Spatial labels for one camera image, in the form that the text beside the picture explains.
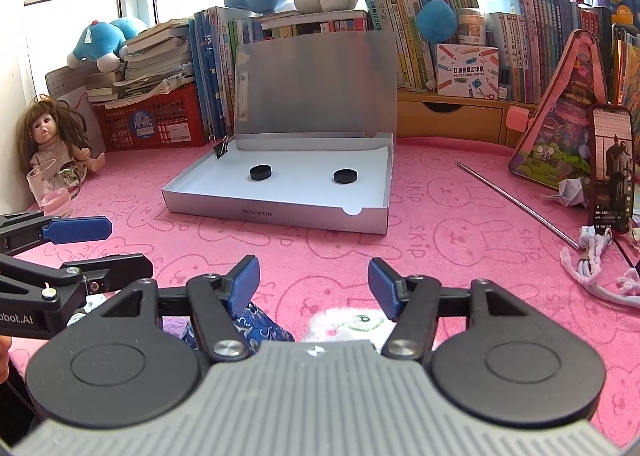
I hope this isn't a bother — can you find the red plastic basket white label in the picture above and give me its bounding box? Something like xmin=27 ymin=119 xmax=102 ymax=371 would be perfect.
xmin=95 ymin=84 xmax=208 ymax=153

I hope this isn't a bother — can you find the blue white cat plush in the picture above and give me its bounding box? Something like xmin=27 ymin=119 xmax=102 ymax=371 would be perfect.
xmin=67 ymin=16 xmax=148 ymax=72

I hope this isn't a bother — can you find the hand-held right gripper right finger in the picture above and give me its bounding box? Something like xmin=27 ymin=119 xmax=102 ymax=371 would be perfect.
xmin=367 ymin=258 xmax=535 ymax=361

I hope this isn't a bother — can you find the pink triangular pencil bag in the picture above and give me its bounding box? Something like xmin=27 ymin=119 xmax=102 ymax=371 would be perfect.
xmin=508 ymin=28 xmax=613 ymax=193

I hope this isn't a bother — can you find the label printer box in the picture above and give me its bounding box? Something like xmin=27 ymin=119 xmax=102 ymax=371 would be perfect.
xmin=434 ymin=42 xmax=501 ymax=100

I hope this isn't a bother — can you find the white braided cable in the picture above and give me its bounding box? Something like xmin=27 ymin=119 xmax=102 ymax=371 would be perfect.
xmin=560 ymin=226 xmax=640 ymax=309

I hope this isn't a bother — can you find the white fluffy scrunchie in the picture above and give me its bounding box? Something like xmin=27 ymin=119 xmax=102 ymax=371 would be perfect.
xmin=299 ymin=307 xmax=398 ymax=343

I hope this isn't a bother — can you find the white round tub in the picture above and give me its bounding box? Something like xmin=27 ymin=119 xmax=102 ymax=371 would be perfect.
xmin=457 ymin=8 xmax=487 ymax=45

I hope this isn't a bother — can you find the long row of upright books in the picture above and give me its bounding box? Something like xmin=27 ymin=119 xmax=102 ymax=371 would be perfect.
xmin=357 ymin=0 xmax=613 ymax=104

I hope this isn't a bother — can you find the white board sheet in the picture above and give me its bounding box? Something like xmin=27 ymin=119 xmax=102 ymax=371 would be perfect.
xmin=57 ymin=86 xmax=108 ymax=157

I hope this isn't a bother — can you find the folded paper origami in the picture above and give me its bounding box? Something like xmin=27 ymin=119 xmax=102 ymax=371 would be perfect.
xmin=542 ymin=178 xmax=591 ymax=209

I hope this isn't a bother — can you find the blue patterned pouch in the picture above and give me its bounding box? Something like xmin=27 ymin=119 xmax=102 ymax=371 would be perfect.
xmin=182 ymin=301 xmax=296 ymax=352

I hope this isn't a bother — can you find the flat stack of books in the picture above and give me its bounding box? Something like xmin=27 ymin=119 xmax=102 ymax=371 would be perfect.
xmin=252 ymin=10 xmax=371 ymax=42

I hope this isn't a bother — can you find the row of blue workbooks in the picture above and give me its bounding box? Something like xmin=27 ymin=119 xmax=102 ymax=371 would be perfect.
xmin=189 ymin=6 xmax=273 ymax=139

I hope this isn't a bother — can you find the wooden shelf with drawer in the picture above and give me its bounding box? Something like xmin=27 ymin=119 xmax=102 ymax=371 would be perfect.
xmin=396 ymin=88 xmax=541 ymax=147

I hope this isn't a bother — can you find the grey cutting mat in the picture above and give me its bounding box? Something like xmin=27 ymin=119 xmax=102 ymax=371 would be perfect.
xmin=45 ymin=66 xmax=96 ymax=101

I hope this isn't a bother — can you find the grey file box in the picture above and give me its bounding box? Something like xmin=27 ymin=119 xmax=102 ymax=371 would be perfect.
xmin=161 ymin=30 xmax=398 ymax=235

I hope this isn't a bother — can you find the colourful books bundle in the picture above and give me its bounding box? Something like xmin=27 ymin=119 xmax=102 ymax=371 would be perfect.
xmin=610 ymin=23 xmax=640 ymax=109

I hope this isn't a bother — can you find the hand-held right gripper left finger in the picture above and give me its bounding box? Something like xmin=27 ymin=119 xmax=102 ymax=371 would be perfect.
xmin=102 ymin=255 xmax=262 ymax=363

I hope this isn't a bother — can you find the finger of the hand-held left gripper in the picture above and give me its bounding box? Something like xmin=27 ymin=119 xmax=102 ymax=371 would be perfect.
xmin=0 ymin=211 xmax=113 ymax=257
xmin=0 ymin=253 xmax=154 ymax=297

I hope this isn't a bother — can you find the brown-haired doll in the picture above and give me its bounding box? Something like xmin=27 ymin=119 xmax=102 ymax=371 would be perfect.
xmin=15 ymin=94 xmax=107 ymax=187

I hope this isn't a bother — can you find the pink bunny-print mat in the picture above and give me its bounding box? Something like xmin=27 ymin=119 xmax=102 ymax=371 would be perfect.
xmin=0 ymin=136 xmax=640 ymax=447

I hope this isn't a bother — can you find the small pink box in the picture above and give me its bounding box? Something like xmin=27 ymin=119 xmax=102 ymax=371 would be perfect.
xmin=507 ymin=106 xmax=531 ymax=133

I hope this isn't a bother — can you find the stack of worn books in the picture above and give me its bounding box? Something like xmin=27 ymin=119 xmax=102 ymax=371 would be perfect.
xmin=86 ymin=20 xmax=197 ymax=109

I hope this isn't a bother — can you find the clear glass cup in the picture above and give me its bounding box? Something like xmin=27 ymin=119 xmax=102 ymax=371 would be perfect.
xmin=26 ymin=159 xmax=76 ymax=217

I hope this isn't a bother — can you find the thin metal rod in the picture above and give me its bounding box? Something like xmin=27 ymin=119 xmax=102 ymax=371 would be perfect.
xmin=456 ymin=162 xmax=583 ymax=249

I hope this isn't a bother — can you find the black smartphone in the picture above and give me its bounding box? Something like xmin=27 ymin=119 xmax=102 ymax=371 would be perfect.
xmin=586 ymin=103 xmax=635 ymax=235

